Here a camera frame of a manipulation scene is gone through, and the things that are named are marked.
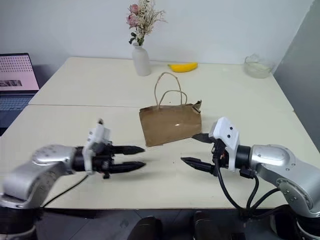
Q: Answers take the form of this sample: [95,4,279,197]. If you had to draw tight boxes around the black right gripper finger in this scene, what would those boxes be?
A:
[191,133,215,144]
[180,156,216,176]

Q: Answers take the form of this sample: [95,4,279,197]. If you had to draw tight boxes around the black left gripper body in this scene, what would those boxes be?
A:
[91,141,116,180]

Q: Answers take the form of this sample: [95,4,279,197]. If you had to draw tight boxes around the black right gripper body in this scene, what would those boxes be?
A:
[211,138,230,176]

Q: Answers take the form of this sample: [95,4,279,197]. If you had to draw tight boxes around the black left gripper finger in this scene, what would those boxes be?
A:
[111,145,147,155]
[109,161,147,174]

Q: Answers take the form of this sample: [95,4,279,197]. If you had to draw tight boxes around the brown paper bag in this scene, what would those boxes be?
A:
[138,71,203,148]

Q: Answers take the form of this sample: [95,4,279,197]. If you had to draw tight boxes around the dark rounded shape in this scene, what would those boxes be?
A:
[129,216,163,240]

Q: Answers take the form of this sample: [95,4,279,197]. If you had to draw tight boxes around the yellow banana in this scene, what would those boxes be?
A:
[167,62,199,73]

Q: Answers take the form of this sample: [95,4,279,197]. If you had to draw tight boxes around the clear glass bowl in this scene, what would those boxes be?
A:
[244,53,274,79]

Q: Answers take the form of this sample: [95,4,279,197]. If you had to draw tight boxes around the white ceramic vase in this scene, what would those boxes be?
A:
[131,41,152,77]

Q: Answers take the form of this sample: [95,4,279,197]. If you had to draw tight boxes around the open laptop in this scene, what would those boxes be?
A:
[0,52,41,137]

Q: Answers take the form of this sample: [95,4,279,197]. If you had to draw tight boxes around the dried flower bouquet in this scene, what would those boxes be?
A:
[125,0,168,47]

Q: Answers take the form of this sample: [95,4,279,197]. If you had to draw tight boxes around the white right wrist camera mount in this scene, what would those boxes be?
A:
[208,116,241,173]

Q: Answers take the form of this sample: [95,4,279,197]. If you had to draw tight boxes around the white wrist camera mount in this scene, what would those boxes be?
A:
[208,116,241,173]
[83,118,112,175]

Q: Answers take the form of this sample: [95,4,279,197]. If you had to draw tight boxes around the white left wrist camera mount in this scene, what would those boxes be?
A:
[83,118,112,175]

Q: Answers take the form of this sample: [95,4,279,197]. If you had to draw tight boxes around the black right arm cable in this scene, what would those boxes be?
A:
[215,159,283,218]

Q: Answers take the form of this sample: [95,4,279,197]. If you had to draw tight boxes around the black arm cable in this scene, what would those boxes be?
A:
[39,173,90,209]
[215,159,283,218]

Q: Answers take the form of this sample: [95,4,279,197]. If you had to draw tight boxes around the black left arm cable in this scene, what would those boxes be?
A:
[39,173,90,209]

